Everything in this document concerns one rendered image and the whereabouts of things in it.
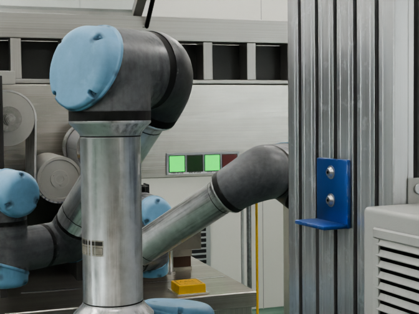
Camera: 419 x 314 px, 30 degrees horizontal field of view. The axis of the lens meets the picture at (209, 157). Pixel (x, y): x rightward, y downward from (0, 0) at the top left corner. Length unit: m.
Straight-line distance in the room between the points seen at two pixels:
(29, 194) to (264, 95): 1.45
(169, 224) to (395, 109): 0.82
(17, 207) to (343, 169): 0.53
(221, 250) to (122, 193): 4.04
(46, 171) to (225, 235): 3.10
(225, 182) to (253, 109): 1.04
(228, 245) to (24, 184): 3.89
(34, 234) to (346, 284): 0.55
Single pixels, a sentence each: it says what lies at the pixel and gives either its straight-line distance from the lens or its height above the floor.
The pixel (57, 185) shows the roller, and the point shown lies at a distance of 2.10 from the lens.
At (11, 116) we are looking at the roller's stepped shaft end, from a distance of 1.97.
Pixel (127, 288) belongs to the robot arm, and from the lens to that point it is 1.10.
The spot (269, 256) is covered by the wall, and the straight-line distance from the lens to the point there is 5.24.
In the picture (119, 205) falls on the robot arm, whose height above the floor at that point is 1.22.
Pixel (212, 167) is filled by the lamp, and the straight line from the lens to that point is 2.54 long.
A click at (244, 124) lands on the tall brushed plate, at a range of 2.59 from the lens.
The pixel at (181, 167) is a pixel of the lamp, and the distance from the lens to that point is 2.51.
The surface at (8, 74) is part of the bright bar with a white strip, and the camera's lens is 2.06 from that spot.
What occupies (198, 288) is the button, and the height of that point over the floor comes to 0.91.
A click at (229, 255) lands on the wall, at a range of 5.13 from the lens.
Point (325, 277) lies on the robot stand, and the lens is 1.09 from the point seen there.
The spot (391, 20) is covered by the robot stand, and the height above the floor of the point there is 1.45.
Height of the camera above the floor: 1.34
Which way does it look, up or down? 3 degrees down
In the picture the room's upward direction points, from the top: 1 degrees counter-clockwise
